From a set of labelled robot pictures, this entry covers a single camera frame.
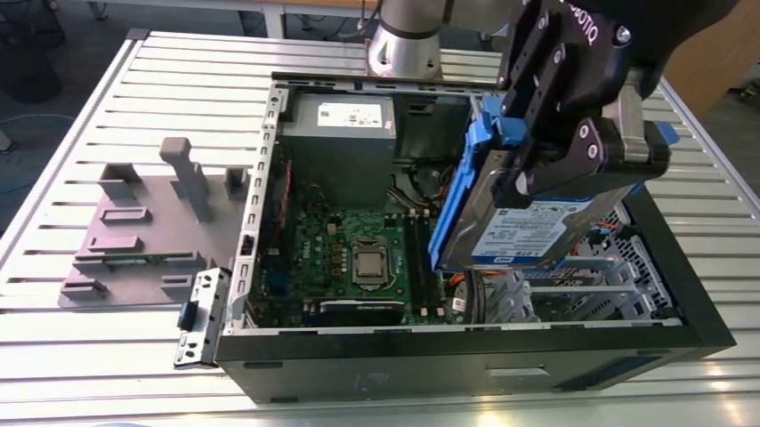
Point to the silver CPU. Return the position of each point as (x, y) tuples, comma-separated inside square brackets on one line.
[(371, 265)]

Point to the grey parts rack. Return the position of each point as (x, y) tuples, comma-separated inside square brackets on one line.
[(160, 231)]

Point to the metal expansion card retainer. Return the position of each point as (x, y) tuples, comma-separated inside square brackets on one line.
[(207, 284)]

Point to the black chair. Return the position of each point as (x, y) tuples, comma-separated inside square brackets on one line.
[(29, 80)]

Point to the wooden desk white frame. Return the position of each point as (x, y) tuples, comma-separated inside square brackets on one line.
[(274, 22)]

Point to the grey power supply unit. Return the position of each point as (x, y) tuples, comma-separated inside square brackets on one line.
[(338, 169)]

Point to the green motherboard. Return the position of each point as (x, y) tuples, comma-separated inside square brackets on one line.
[(318, 284)]

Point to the black PC case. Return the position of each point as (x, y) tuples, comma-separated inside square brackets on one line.
[(415, 369)]

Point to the black RAM slot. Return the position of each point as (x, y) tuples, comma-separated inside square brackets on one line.
[(417, 262), (433, 293)]

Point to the wooden cabinet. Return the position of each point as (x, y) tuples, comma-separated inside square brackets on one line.
[(724, 66)]

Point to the CPU socket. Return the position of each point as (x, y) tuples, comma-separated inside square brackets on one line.
[(368, 243)]

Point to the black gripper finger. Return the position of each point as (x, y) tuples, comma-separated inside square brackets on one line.
[(519, 58), (605, 169)]

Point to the metal drive cage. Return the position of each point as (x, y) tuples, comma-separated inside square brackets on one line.
[(474, 104)]

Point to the blue plastic drive bracket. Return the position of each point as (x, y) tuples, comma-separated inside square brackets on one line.
[(493, 107)]

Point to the green RAM stick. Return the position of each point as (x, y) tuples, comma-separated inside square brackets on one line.
[(133, 260)]

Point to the hard disk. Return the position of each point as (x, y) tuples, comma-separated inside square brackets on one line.
[(522, 231)]

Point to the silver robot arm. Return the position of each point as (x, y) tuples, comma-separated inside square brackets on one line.
[(403, 49)]

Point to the metal disk bay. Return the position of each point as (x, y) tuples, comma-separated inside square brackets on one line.
[(570, 289)]

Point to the black graphics card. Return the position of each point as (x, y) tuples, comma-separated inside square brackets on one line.
[(355, 312)]

